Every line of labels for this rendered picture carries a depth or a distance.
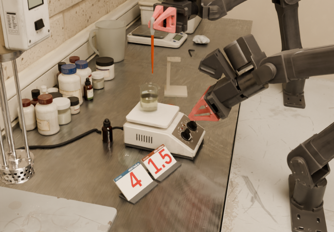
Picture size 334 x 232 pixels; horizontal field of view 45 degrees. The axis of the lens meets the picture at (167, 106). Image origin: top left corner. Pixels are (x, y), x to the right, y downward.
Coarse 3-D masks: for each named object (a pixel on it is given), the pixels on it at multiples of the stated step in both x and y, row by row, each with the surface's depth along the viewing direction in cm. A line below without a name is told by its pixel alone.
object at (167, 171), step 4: (168, 152) 104; (172, 156) 104; (144, 164) 97; (172, 164) 102; (176, 164) 102; (180, 164) 103; (148, 168) 97; (168, 168) 101; (172, 168) 101; (176, 168) 101; (148, 172) 99; (152, 172) 97; (160, 172) 99; (164, 172) 99; (168, 172) 99; (152, 176) 98; (156, 176) 97; (160, 176) 98; (164, 176) 98; (160, 180) 96
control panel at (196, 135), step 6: (180, 120) 110; (186, 120) 112; (180, 126) 108; (186, 126) 110; (198, 126) 113; (174, 132) 105; (180, 132) 106; (192, 132) 109; (198, 132) 111; (180, 138) 105; (192, 138) 107; (198, 138) 109; (186, 144) 104; (192, 144) 105
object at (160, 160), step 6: (162, 150) 103; (156, 156) 100; (162, 156) 102; (168, 156) 103; (150, 162) 98; (156, 162) 99; (162, 162) 101; (168, 162) 102; (150, 168) 97; (156, 168) 99; (162, 168) 100; (156, 174) 98
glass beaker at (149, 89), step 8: (152, 80) 110; (144, 88) 110; (152, 88) 110; (160, 88) 106; (144, 96) 107; (152, 96) 106; (144, 104) 108; (152, 104) 108; (144, 112) 109; (152, 112) 109
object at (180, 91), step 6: (168, 60) 135; (174, 60) 135; (180, 60) 135; (168, 66) 137; (168, 72) 138; (168, 78) 139; (168, 84) 140; (168, 90) 141; (174, 90) 141; (180, 90) 142; (186, 90) 142; (180, 96) 139; (186, 96) 139
